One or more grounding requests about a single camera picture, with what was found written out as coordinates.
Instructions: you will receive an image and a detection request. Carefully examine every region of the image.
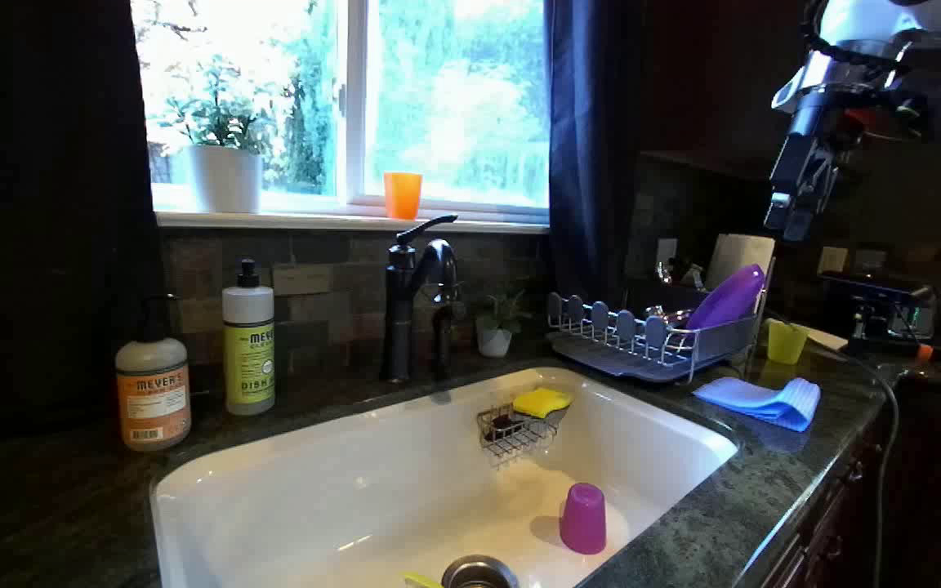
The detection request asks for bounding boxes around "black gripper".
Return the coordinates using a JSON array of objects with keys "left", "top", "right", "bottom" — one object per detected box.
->
[{"left": 760, "top": 42, "right": 930, "bottom": 245}]

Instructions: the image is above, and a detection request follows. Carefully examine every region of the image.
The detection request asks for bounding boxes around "dark metal water faucet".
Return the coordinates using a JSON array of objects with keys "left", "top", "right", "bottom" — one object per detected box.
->
[{"left": 380, "top": 213, "right": 465, "bottom": 388}]

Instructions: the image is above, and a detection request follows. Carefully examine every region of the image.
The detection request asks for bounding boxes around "white sink basin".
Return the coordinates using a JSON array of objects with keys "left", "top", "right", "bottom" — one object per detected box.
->
[{"left": 147, "top": 362, "right": 740, "bottom": 588}]

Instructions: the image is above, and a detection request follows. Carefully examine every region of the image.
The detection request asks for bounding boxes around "white paper towel roll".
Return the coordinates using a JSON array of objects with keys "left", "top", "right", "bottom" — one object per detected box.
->
[{"left": 705, "top": 229, "right": 780, "bottom": 295}]

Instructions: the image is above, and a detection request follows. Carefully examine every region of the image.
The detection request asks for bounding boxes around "purple plastic plate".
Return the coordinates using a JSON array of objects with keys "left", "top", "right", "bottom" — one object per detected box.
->
[{"left": 681, "top": 262, "right": 772, "bottom": 337}]

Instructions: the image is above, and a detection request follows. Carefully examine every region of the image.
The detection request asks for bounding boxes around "yellow-green plastic cup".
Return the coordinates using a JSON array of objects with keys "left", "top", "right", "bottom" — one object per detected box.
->
[{"left": 765, "top": 318, "right": 809, "bottom": 368}]

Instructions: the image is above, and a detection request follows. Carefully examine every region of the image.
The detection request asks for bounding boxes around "black countertop appliance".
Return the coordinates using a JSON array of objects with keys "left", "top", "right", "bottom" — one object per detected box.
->
[{"left": 816, "top": 271, "right": 941, "bottom": 345}]

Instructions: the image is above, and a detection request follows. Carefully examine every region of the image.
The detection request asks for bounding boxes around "blue striped cloth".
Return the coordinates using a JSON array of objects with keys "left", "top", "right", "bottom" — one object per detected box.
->
[{"left": 691, "top": 373, "right": 827, "bottom": 435}]

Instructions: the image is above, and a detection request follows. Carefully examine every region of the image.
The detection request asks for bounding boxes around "metal dish rack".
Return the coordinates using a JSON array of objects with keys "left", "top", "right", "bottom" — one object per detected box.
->
[{"left": 541, "top": 283, "right": 765, "bottom": 385}]

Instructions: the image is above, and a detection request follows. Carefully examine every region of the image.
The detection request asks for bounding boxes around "dark blue curtain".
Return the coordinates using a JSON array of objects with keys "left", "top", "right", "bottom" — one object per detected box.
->
[{"left": 541, "top": 0, "right": 649, "bottom": 301}]

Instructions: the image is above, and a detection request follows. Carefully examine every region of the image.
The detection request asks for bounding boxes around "yellow sponge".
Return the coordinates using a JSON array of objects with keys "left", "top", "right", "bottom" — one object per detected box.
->
[{"left": 509, "top": 385, "right": 576, "bottom": 423}]

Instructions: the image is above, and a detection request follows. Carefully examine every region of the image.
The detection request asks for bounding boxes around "small plant in white pot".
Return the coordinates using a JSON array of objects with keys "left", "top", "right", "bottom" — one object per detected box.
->
[{"left": 473, "top": 286, "right": 530, "bottom": 362}]

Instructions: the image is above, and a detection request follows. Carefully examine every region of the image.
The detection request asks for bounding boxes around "purple plastic cup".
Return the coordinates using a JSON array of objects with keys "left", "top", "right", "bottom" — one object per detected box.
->
[{"left": 555, "top": 480, "right": 609, "bottom": 558}]

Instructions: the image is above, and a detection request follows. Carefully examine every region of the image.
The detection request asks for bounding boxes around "kitchen window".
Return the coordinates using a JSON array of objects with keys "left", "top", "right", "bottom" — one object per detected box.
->
[{"left": 127, "top": 0, "right": 553, "bottom": 229}]

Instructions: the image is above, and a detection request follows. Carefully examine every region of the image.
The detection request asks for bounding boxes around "orange plastic cup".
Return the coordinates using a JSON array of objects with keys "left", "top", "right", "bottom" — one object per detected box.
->
[{"left": 383, "top": 171, "right": 423, "bottom": 221}]

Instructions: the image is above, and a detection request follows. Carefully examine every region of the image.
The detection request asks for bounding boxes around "green label soap bottle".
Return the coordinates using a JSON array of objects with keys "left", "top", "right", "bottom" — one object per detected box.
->
[{"left": 219, "top": 253, "right": 276, "bottom": 417}]

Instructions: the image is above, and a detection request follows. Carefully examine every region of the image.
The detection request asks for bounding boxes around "orange label soap bottle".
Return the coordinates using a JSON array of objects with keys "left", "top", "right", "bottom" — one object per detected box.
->
[{"left": 111, "top": 290, "right": 197, "bottom": 455}]

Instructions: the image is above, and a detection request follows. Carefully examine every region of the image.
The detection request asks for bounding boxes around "metal sink drain ring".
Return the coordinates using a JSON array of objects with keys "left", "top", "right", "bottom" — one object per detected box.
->
[{"left": 436, "top": 553, "right": 523, "bottom": 588}]

